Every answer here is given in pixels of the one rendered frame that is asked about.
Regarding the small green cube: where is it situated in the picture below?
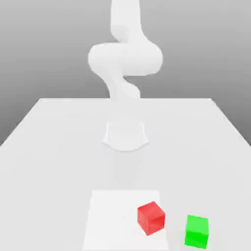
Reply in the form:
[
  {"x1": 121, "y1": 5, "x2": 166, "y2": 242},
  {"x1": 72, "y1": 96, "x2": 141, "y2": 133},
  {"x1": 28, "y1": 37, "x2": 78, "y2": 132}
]
[{"x1": 184, "y1": 214, "x2": 209, "y2": 250}]

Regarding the small red cube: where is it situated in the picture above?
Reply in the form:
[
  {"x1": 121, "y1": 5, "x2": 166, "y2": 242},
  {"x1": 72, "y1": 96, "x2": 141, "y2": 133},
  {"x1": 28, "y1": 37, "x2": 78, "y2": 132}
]
[{"x1": 137, "y1": 201, "x2": 166, "y2": 236}]

